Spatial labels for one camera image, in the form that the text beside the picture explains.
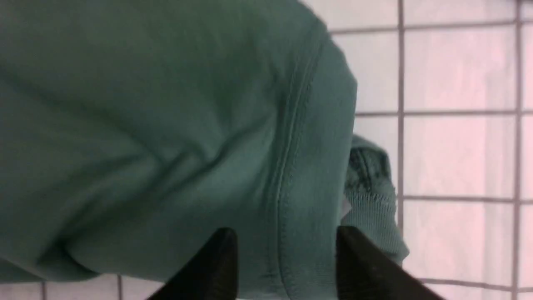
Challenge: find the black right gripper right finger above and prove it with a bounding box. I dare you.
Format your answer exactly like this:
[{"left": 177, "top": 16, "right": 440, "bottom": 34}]
[{"left": 336, "top": 226, "right": 442, "bottom": 300}]

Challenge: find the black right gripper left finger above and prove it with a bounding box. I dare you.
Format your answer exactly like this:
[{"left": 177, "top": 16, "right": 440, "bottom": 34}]
[{"left": 148, "top": 227, "right": 239, "bottom": 300}]

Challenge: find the green long-sleeved shirt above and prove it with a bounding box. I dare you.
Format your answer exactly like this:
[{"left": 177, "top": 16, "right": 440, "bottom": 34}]
[{"left": 0, "top": 0, "right": 408, "bottom": 300}]

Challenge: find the white grid tablecloth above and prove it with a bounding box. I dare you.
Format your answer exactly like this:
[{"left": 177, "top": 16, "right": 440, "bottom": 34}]
[{"left": 1, "top": 0, "right": 532, "bottom": 300}]

